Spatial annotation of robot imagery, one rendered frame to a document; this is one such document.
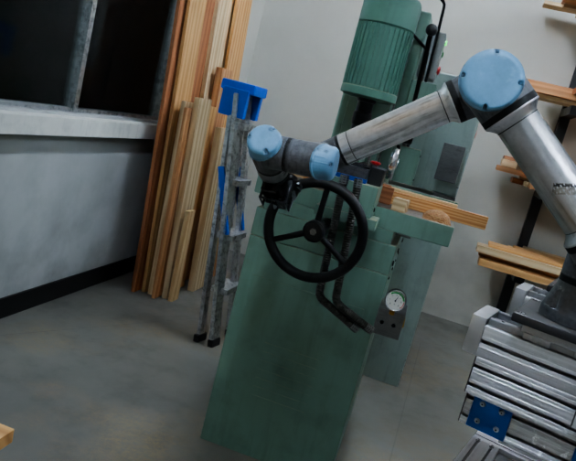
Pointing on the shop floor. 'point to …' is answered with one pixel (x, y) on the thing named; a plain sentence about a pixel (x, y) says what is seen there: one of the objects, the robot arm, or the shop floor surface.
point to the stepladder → (250, 112)
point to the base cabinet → (290, 359)
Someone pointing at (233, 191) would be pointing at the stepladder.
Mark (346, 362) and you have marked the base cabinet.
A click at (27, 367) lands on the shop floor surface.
